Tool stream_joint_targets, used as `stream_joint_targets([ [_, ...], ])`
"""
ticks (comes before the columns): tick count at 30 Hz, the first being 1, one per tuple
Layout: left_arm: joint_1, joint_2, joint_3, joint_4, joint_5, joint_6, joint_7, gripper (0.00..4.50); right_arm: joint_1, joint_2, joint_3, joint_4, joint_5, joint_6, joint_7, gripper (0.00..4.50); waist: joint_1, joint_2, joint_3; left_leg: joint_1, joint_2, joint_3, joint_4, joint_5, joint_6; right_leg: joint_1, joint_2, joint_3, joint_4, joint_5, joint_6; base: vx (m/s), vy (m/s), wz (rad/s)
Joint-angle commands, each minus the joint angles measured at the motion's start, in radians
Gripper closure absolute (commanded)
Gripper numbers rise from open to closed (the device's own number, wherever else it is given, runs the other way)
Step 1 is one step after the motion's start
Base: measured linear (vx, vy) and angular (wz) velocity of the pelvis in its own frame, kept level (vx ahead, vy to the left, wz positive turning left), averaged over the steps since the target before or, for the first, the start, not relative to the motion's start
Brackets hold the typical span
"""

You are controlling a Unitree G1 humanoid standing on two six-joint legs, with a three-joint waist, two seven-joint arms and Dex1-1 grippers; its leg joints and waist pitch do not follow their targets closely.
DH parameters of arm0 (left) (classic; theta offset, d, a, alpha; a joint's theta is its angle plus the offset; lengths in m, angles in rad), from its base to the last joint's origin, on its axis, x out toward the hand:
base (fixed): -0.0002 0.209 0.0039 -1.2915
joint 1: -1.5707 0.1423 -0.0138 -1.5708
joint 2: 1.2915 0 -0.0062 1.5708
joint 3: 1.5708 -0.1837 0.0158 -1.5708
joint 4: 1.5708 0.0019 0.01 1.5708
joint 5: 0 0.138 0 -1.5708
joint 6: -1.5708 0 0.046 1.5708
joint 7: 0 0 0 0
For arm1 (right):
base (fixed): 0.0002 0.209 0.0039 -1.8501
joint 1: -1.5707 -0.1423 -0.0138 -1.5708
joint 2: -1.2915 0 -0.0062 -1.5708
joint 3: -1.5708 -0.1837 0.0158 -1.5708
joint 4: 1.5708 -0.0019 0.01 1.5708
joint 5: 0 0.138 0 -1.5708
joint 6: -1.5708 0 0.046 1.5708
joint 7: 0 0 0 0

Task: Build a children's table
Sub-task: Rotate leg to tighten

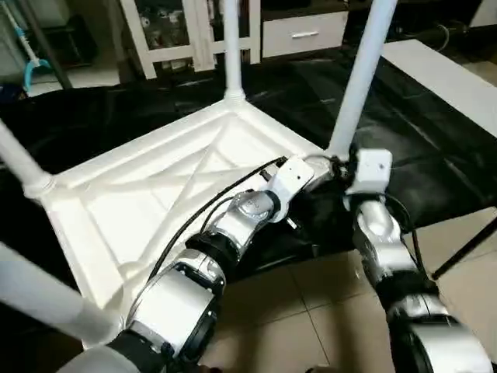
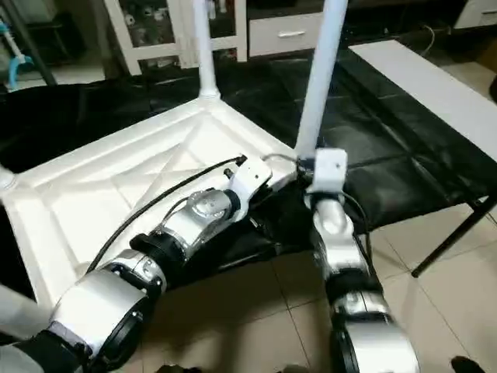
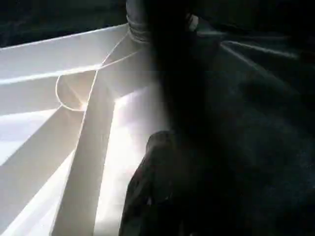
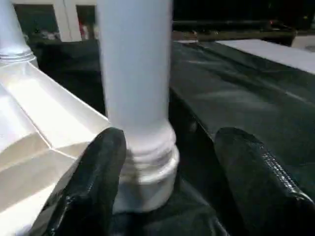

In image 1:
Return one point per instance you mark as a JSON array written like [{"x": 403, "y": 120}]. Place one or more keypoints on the teal and white pole tool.
[{"x": 27, "y": 58}]

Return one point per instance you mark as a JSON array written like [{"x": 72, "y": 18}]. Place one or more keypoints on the white drawer unit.
[{"x": 303, "y": 35}]

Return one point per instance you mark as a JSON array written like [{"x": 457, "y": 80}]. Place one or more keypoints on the black metal frame leg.
[{"x": 466, "y": 252}]

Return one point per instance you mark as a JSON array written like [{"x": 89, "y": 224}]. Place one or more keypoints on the black mat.
[{"x": 349, "y": 70}]

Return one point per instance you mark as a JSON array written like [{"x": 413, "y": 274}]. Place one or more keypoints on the dark metal stand pole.
[{"x": 46, "y": 39}]

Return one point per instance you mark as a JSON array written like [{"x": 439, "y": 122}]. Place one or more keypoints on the white flat panel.
[{"x": 443, "y": 78}]

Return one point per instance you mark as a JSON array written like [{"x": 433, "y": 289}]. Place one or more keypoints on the white glass-door cabinet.
[{"x": 178, "y": 31}]

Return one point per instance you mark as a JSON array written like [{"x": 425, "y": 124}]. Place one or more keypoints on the white plastic table top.
[{"x": 140, "y": 194}]

